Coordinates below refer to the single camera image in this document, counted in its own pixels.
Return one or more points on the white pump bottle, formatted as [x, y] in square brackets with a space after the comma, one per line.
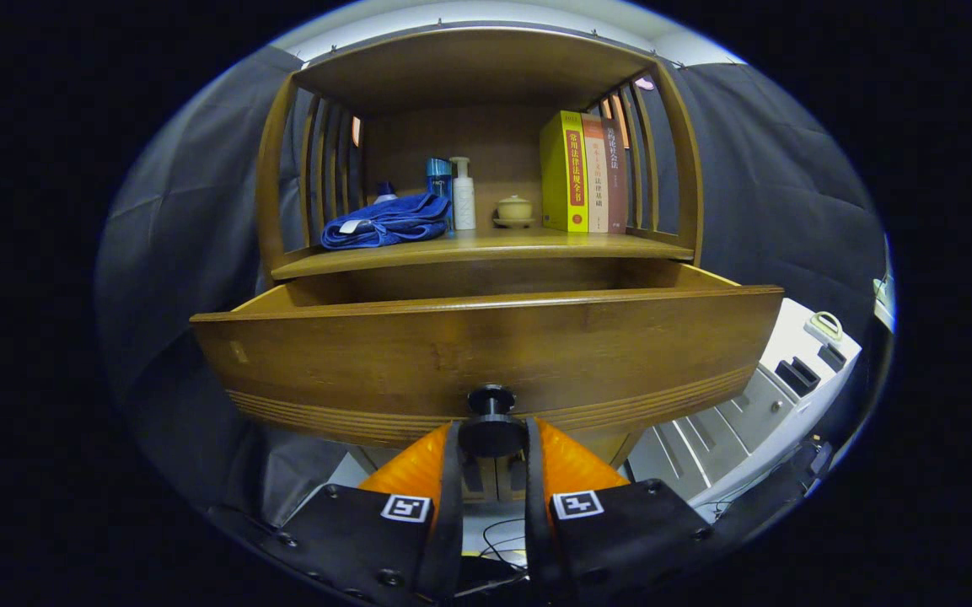
[464, 206]

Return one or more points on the tall blue box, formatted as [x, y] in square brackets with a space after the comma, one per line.
[438, 177]

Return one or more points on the wooden drawer with black knob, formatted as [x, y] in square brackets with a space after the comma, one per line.
[494, 346]

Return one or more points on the folded blue towel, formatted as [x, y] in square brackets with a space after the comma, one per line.
[389, 223]

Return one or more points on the brown book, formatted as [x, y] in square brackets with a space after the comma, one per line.
[617, 185]

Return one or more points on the orange and white book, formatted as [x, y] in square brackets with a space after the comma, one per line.
[596, 185]

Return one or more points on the thick yellow book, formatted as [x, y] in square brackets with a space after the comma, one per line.
[560, 177]

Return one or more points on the small white blue-capped bottle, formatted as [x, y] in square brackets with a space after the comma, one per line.
[384, 196]

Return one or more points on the white side cabinet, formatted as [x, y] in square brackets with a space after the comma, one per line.
[789, 337]

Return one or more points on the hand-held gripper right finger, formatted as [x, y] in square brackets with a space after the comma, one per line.
[536, 531]

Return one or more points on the wooden countertop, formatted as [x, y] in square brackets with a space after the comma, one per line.
[519, 244]

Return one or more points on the wooden cabinet door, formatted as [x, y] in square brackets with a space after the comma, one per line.
[477, 485]
[512, 480]

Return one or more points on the black backdrop cloth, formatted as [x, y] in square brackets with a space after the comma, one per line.
[789, 185]

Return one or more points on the beige lidded tea bowl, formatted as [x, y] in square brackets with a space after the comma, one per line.
[514, 209]

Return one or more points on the wooden cabinet with slatted sides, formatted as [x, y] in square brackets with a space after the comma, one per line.
[469, 59]

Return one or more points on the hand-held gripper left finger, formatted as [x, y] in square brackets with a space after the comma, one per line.
[450, 523]

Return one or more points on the small green and white object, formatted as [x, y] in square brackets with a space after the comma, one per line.
[824, 329]

